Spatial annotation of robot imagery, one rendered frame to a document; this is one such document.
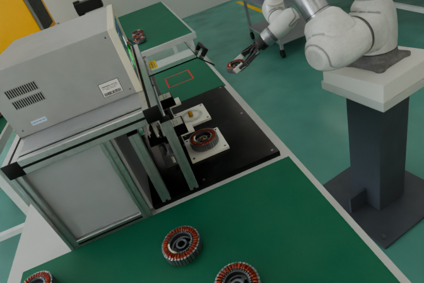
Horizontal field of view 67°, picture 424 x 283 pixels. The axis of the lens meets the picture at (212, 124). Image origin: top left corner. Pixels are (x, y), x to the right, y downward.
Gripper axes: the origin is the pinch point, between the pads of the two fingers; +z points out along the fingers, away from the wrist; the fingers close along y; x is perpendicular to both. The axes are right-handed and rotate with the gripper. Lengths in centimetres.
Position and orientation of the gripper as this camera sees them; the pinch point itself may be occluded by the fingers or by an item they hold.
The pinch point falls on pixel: (236, 65)
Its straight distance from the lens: 182.9
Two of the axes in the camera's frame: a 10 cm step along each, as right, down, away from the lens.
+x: -7.1, -5.9, -3.9
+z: -7.1, 5.8, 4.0
